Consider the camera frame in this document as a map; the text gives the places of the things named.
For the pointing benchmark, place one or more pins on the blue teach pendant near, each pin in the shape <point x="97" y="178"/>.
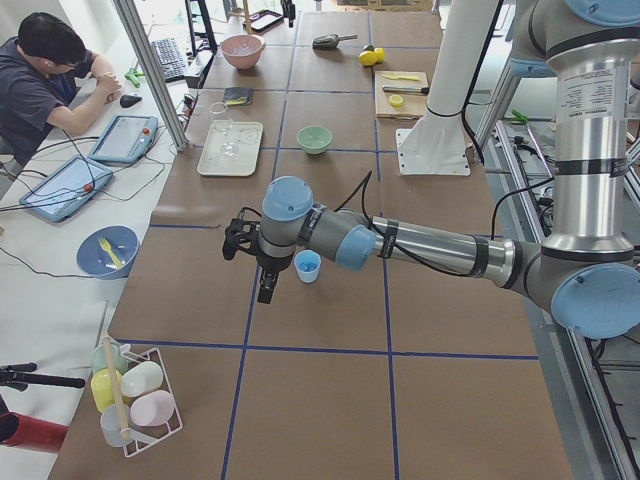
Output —
<point x="67" y="189"/>

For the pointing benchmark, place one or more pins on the metal ice scoop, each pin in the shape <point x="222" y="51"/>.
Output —
<point x="331" y="41"/>

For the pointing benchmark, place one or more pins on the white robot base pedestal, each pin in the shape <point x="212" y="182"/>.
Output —
<point x="436" y="144"/>

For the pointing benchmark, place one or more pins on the yellow lemon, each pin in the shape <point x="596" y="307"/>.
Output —
<point x="368" y="58"/>
<point x="379" y="54"/>

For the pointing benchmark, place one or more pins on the light blue plastic cup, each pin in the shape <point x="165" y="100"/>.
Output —
<point x="307" y="264"/>

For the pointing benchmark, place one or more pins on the green bowl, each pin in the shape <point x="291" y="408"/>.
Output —
<point x="314" y="139"/>

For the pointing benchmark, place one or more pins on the yellow lemon far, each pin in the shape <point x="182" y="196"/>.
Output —
<point x="379" y="54"/>

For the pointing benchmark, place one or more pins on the grey folded cloth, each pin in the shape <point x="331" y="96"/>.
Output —
<point x="238" y="96"/>

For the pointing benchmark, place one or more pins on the lemon half slice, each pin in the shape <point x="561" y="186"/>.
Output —
<point x="396" y="100"/>

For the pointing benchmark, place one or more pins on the seated person dark shirt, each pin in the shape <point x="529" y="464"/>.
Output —
<point x="49" y="79"/>

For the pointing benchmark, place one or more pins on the blue teach pendant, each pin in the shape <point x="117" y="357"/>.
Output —
<point x="67" y="189"/>
<point x="125" y="140"/>

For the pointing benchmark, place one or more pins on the cream bear tray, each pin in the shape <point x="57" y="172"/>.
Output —
<point x="247" y="136"/>

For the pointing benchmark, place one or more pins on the white wire cup rack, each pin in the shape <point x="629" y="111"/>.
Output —
<point x="144" y="411"/>

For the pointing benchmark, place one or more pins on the aluminium frame post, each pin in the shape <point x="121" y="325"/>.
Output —
<point x="130" y="19"/>

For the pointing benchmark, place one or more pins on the black keyboard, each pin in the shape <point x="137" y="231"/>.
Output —
<point x="171" y="58"/>

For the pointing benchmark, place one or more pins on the black camera tripod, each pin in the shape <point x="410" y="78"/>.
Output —
<point x="21" y="376"/>

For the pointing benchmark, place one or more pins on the pink bowl with ice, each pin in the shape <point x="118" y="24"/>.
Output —
<point x="243" y="51"/>

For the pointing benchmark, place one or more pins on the wooden cutting board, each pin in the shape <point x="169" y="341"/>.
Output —
<point x="400" y="94"/>

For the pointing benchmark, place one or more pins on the black computer mouse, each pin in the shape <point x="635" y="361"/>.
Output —
<point x="129" y="100"/>

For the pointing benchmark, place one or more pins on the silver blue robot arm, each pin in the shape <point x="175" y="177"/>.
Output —
<point x="582" y="273"/>

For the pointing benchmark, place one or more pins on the clear wine glass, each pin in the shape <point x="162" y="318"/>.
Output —
<point x="222" y="117"/>

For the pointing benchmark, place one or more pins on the red cylinder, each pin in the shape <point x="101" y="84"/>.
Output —
<point x="25" y="432"/>

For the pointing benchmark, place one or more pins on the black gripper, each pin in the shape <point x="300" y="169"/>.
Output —
<point x="273" y="262"/>

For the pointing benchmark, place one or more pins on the blue teach pendant far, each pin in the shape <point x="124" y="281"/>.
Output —
<point x="125" y="140"/>

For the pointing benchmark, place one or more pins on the yellow plastic fork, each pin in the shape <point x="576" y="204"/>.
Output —
<point x="106" y="246"/>

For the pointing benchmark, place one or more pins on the yellow lemon near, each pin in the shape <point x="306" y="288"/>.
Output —
<point x="368" y="58"/>

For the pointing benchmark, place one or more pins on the blue bowl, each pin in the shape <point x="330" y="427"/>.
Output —
<point x="93" y="261"/>

